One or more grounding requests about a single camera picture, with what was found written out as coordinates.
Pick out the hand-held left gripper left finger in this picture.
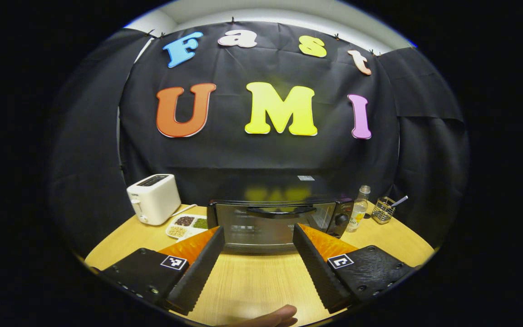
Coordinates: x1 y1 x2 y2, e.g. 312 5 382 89
100 226 226 315

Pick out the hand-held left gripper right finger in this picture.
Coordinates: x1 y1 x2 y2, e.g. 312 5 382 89
292 223 416 315

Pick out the black electric oven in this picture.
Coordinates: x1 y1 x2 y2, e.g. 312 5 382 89
207 174 355 253

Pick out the white divided snack plate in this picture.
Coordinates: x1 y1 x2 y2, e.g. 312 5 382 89
166 214 209 240

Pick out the clear glass bottle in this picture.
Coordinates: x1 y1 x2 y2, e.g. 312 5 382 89
345 185 371 233

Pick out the white toaster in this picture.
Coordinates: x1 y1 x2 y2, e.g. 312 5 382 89
126 173 182 226

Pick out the black backdrop cloth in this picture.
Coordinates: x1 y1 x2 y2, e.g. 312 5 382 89
48 20 471 258

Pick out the white toaster cord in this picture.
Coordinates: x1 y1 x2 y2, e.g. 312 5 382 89
171 204 197 218

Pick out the metal wire holder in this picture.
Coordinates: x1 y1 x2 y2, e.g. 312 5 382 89
371 196 396 225

